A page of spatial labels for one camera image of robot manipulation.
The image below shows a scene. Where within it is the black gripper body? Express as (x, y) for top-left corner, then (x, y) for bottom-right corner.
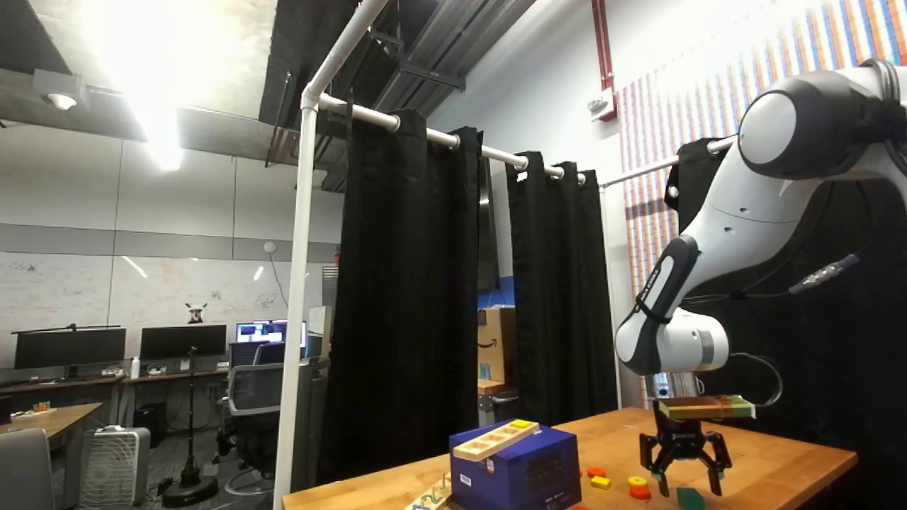
(663, 419), (708, 453)

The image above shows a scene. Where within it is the blue box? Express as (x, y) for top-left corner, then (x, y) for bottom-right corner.
(447, 423), (583, 510)

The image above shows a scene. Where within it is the wooden board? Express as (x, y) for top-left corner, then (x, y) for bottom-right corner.
(450, 417), (544, 465)

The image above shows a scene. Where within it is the cardboard box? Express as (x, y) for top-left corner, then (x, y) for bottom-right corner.
(476, 309), (521, 392)

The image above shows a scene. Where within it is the light patterned board piece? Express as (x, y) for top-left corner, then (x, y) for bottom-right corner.
(406, 472), (454, 510)

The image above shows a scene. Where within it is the white box fan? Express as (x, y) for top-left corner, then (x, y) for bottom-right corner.
(63, 423), (152, 510)

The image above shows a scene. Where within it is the black curtain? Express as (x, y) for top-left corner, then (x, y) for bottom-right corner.
(508, 149), (620, 427)
(314, 108), (488, 487)
(663, 135), (907, 510)

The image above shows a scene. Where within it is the blue bin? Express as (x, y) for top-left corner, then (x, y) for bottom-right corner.
(476, 277), (518, 315)

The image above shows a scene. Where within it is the mesh office chair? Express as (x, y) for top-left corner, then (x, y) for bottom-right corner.
(219, 339), (287, 475)

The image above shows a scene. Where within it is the lit computer monitor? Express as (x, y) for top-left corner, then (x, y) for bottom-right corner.
(232, 319), (290, 348)

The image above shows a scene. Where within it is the black floor stand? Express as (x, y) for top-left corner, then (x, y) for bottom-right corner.
(157, 345), (222, 508)

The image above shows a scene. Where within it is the dark computer monitor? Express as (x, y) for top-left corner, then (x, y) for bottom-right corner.
(11, 325), (128, 375)
(140, 322), (230, 362)

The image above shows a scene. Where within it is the bright ceiling light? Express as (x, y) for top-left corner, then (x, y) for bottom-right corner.
(83, 0), (192, 178)

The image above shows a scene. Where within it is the long office desk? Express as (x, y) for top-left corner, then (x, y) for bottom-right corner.
(0, 368), (236, 399)

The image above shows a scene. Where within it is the wooden office table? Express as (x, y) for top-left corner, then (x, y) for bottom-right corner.
(0, 399), (104, 450)

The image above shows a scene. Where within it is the grey chair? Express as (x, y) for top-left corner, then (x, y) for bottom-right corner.
(0, 427), (56, 510)

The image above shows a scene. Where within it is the small ceiling lamp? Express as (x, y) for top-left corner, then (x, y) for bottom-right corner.
(40, 87), (83, 114)

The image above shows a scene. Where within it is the colourful striped wall panel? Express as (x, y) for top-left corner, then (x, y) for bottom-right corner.
(616, 0), (907, 407)

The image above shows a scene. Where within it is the white wall alarm box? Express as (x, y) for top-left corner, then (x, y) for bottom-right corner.
(586, 91), (619, 122)

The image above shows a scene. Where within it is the white pipe curtain frame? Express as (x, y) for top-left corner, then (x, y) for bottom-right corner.
(269, 0), (739, 510)

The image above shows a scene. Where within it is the red wall pipe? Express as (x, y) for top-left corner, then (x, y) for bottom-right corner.
(590, 0), (619, 101)

